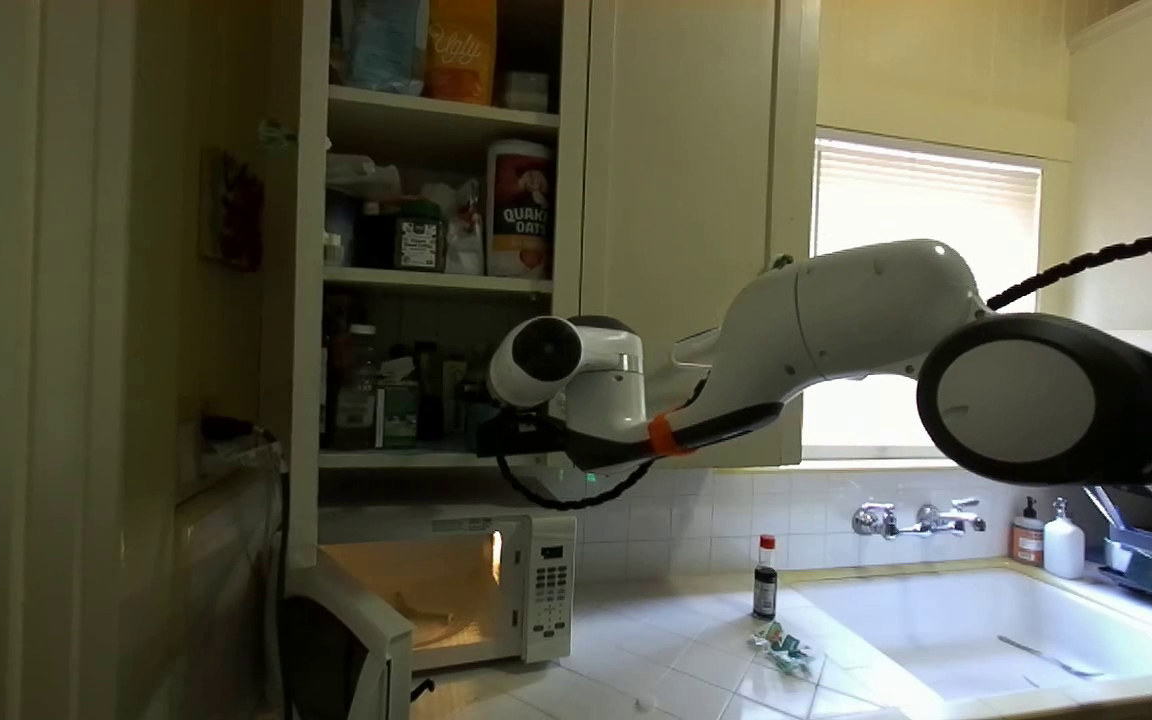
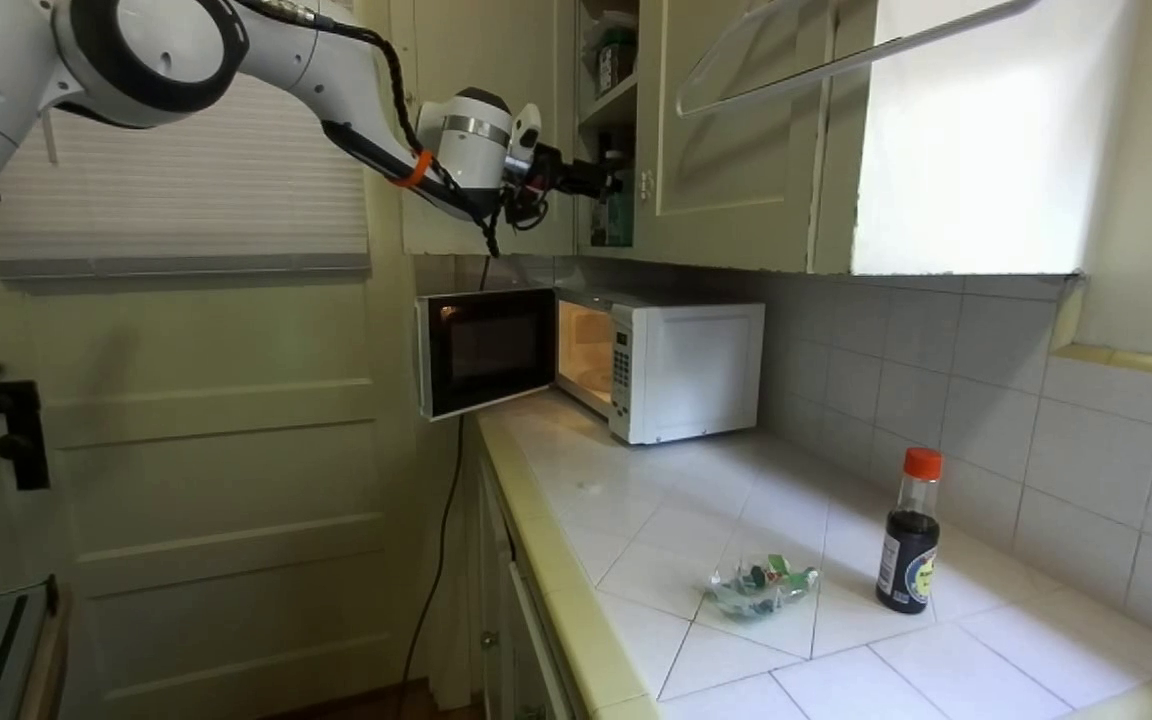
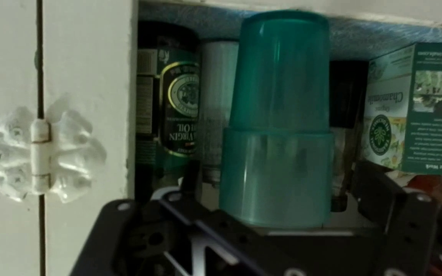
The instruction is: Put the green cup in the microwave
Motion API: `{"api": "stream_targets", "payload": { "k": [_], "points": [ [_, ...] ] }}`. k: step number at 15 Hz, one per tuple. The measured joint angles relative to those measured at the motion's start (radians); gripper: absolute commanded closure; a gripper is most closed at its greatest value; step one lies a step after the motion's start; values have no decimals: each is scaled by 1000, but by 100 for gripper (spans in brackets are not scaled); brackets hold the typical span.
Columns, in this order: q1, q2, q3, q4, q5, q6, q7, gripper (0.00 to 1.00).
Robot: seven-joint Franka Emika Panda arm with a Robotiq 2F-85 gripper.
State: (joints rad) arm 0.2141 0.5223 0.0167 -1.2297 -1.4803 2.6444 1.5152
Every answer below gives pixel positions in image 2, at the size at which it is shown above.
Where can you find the soy sauce bottle orange cap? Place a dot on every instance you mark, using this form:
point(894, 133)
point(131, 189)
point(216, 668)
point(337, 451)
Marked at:
point(908, 545)

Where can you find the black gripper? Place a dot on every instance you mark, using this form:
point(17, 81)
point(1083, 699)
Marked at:
point(554, 168)

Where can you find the white microwave oven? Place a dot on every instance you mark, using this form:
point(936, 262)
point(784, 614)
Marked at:
point(681, 373)

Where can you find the cream panelled room door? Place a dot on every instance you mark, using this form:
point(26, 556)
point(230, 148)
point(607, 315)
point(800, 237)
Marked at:
point(230, 466)

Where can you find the cream cabinet door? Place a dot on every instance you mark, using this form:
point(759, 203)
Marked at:
point(739, 161)

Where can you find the translucent green plastic cup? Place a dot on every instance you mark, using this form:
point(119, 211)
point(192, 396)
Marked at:
point(618, 222)

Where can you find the black door latch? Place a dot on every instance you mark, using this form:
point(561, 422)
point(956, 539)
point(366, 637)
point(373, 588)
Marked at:
point(17, 441)

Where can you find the cream wall cabinet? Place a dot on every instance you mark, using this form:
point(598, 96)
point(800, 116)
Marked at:
point(960, 133)

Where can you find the white door window blind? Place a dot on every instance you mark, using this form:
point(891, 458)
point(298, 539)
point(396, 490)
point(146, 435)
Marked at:
point(200, 203)

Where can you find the cream base cabinet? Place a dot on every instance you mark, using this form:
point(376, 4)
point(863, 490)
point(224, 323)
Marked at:
point(522, 655)

